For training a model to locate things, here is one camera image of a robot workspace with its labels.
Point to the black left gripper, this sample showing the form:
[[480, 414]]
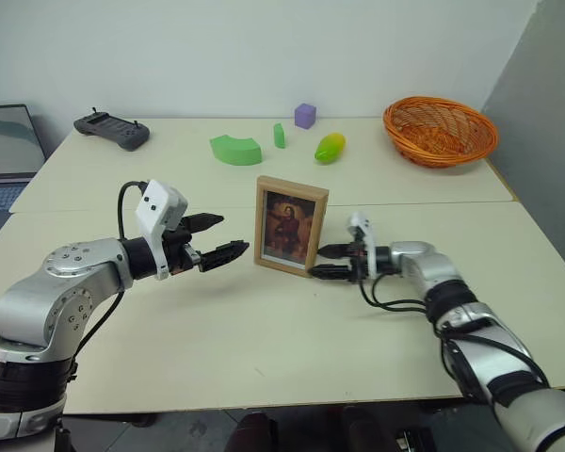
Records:
[[178, 249]]

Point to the small green block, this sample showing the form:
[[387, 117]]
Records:
[[279, 136]]

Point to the wooden picture frame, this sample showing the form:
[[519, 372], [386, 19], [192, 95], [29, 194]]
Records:
[[289, 221]]

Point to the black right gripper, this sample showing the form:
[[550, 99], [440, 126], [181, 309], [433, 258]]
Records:
[[358, 263]]

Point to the grey laptop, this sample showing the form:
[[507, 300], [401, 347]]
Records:
[[7, 150]]

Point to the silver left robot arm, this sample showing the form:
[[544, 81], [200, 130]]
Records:
[[66, 287]]

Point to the green yellow toy mango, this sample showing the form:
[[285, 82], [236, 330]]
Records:
[[329, 148]]

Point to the purple cube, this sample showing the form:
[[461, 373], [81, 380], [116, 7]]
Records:
[[305, 117]]

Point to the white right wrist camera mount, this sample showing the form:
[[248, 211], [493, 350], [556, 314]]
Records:
[[363, 228]]

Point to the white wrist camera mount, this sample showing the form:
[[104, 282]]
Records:
[[363, 228], [156, 202]]

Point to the green arch block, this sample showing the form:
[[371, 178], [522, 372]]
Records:
[[235, 150]]

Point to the dark red rounded shape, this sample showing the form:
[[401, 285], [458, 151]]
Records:
[[254, 431]]

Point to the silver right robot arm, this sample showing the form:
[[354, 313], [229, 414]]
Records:
[[480, 325]]

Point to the orange woven basket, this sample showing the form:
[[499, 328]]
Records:
[[440, 129]]

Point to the grey partition panel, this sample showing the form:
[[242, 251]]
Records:
[[541, 141]]

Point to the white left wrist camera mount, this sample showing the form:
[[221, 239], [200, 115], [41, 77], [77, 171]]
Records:
[[156, 202]]

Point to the grey handheld controller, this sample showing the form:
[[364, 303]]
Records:
[[110, 128]]

